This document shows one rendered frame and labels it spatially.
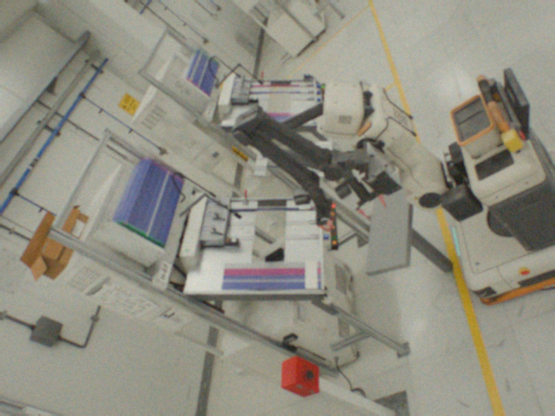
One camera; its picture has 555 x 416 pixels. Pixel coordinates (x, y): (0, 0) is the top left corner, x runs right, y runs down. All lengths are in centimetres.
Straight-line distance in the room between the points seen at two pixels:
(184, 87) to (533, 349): 266
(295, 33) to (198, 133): 369
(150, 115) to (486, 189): 239
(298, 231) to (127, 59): 353
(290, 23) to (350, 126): 504
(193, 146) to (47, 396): 202
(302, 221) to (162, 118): 140
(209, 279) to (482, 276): 135
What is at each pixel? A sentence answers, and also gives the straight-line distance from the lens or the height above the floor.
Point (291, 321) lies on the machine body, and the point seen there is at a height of 62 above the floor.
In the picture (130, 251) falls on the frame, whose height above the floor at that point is 152.
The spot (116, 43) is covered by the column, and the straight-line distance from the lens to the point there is 536.
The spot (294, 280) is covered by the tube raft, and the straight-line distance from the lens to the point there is 222.
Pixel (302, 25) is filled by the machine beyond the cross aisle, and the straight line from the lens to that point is 664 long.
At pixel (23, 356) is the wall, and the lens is 341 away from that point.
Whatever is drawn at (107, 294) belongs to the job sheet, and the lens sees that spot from 241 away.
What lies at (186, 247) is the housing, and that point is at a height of 126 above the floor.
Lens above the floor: 208
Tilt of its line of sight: 28 degrees down
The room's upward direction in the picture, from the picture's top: 55 degrees counter-clockwise
